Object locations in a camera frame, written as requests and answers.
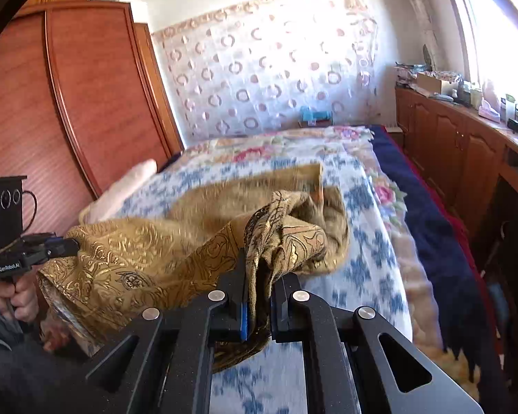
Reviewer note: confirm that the white curtain with circles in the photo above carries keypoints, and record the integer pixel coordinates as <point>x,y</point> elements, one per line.
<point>263,64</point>

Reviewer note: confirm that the cardboard box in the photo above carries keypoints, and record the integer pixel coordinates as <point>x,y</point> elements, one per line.
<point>429,82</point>

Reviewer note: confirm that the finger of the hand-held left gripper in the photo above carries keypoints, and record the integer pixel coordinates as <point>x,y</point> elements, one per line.
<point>41,239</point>
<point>60,249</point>

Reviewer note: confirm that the gold patterned garment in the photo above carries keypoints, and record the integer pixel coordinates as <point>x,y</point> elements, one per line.
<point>155,258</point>

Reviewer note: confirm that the wooden wardrobe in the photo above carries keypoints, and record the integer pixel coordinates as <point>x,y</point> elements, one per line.
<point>82,95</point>

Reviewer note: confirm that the blue toy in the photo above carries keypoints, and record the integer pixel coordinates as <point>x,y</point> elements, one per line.
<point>315,115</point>

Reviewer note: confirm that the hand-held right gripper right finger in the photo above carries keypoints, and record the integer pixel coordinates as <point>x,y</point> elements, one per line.
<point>280,306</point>

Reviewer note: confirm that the small black box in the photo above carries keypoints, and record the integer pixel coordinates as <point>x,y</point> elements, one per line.
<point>516,126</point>

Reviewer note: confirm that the row of small countertop clutter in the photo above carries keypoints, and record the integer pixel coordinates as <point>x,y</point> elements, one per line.
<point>466,92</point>

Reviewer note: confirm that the blue floral white bedsheet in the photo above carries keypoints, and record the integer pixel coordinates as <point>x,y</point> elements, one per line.
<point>362,267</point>

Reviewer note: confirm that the pink tissue packet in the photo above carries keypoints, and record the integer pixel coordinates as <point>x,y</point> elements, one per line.
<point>488,110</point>

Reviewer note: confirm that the person's left hand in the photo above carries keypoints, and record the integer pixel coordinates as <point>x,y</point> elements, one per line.
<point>23,302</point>

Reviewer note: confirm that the bright window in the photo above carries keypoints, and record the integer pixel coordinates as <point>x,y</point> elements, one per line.
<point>500,30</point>

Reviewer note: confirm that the wooden side cabinet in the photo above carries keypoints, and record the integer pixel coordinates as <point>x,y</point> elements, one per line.
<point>453,146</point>

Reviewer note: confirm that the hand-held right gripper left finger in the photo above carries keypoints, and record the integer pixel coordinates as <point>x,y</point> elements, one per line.
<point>243,319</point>

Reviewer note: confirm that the pale pink pillow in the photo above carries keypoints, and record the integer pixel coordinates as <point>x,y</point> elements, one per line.
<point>125,185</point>

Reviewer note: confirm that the navy blue blanket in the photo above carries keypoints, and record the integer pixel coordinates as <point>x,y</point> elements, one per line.
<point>431,233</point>

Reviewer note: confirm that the person's left forearm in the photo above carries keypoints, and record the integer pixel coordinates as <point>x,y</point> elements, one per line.
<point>0,340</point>

